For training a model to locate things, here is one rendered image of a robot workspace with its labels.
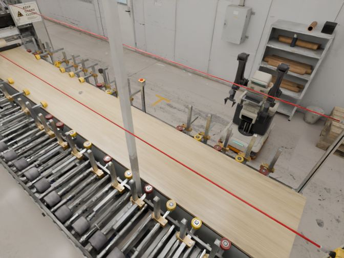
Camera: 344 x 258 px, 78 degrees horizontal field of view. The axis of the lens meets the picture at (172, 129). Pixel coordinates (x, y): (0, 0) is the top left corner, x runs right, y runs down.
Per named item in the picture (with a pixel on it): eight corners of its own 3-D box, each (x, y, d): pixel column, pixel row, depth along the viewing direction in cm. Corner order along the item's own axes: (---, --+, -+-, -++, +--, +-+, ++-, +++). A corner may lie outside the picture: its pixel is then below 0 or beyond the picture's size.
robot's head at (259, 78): (255, 73, 269) (255, 68, 255) (272, 79, 260) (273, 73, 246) (250, 84, 269) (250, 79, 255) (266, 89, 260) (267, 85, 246)
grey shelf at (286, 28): (253, 94, 469) (278, 18, 365) (295, 110, 430) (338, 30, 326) (245, 104, 443) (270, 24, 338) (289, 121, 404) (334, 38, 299)
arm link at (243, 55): (252, 50, 233) (243, 48, 238) (246, 57, 227) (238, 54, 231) (244, 83, 268) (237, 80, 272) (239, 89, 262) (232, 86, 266)
